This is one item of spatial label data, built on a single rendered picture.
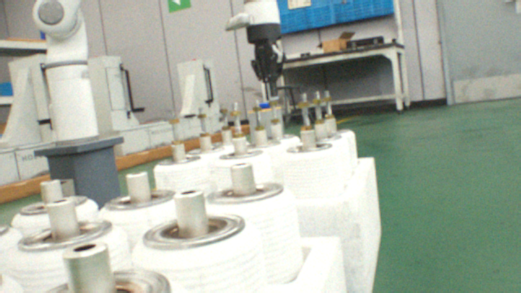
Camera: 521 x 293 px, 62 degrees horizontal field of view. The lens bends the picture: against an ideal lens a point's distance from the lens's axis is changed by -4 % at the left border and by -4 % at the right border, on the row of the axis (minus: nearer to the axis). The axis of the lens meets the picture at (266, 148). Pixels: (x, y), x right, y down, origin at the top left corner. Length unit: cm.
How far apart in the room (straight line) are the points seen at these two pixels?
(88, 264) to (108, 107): 315
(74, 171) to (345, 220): 60
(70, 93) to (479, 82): 502
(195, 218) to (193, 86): 409
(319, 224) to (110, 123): 279
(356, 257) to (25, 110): 258
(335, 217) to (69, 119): 63
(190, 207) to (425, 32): 544
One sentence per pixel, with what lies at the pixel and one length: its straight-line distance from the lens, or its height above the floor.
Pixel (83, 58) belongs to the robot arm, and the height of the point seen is 49.
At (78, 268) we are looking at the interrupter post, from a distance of 23.
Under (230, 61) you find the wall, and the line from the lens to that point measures 647.
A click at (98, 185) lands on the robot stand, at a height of 21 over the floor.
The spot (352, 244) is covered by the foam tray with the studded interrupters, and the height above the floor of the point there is 11.
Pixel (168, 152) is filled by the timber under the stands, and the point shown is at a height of 3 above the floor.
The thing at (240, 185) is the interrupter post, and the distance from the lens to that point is 43.
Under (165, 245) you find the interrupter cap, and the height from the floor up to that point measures 25.
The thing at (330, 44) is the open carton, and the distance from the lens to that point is 541.
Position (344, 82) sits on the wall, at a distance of 586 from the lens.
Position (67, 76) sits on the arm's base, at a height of 45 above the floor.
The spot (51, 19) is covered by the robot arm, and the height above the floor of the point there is 57.
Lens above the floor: 34
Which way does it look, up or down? 6 degrees down
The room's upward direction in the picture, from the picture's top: 8 degrees counter-clockwise
